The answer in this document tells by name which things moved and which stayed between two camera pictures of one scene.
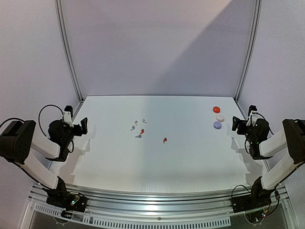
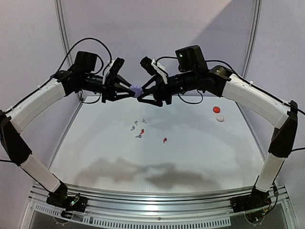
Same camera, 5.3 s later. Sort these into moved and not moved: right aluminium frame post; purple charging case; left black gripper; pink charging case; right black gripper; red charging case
Moved: purple charging case; left black gripper; right black gripper
Not moved: right aluminium frame post; red charging case; pink charging case
